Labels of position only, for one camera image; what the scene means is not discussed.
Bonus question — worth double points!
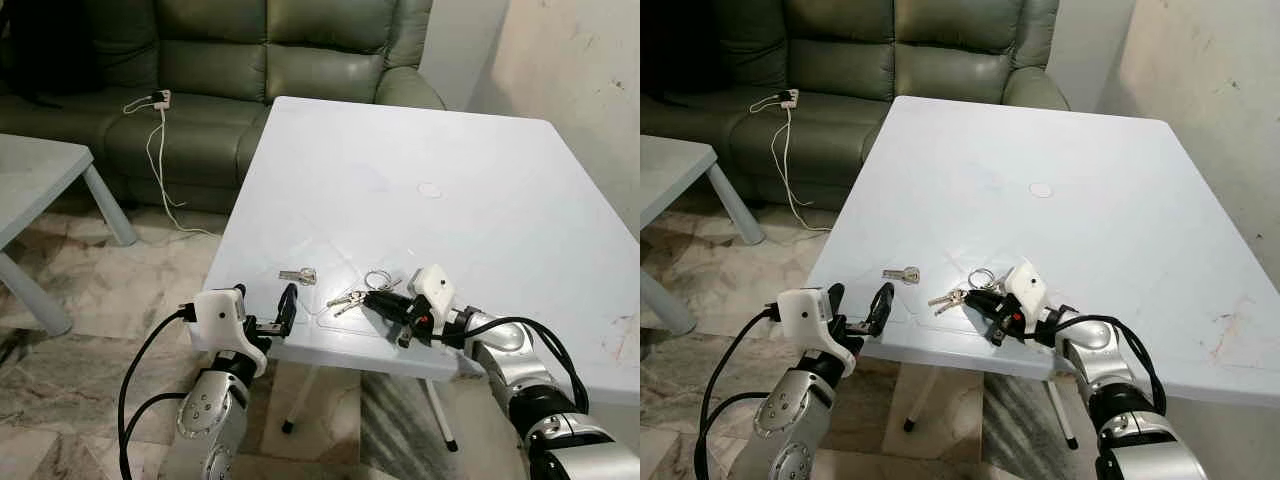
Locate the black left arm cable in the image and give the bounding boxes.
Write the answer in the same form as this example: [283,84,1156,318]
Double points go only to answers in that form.
[117,304,197,480]
[699,391,767,473]
[694,304,784,480]
[121,391,192,480]

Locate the white power cable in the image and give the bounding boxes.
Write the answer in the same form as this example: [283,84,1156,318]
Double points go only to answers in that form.
[749,95,833,234]
[122,96,217,239]

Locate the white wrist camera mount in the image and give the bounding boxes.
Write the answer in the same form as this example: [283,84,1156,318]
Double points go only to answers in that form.
[407,264,457,312]
[191,289,270,377]
[776,286,864,377]
[1002,258,1050,312]

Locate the silver key bunch with ring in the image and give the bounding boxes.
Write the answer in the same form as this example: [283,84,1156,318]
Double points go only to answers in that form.
[325,269,402,318]
[927,267,1002,317]

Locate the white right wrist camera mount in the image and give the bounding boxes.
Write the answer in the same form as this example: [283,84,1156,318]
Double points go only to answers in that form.
[407,264,457,312]
[1002,258,1050,312]

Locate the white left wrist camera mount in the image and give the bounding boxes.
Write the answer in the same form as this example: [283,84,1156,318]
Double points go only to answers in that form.
[776,286,864,377]
[191,289,270,377]

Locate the green leather sofa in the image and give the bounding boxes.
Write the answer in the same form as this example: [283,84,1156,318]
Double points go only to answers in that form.
[0,0,447,214]
[640,0,1070,212]

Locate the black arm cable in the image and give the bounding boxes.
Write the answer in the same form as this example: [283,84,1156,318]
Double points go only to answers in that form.
[1058,314,1168,417]
[699,391,767,473]
[121,391,192,480]
[463,316,592,417]
[694,304,784,480]
[117,304,197,480]

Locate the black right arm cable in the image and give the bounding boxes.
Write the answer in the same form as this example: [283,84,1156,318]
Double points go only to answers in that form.
[463,316,592,417]
[1058,314,1168,417]

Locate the white plastic table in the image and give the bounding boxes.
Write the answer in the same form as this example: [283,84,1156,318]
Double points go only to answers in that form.
[189,96,641,452]
[804,96,1280,452]

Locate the white table leg black foot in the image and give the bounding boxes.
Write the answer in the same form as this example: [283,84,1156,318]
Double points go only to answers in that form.
[902,364,938,434]
[281,364,322,435]
[424,377,460,452]
[1044,377,1080,452]

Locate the grey plastic side table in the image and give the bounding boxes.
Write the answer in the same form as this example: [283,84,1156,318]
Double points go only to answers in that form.
[640,133,767,337]
[0,133,139,337]

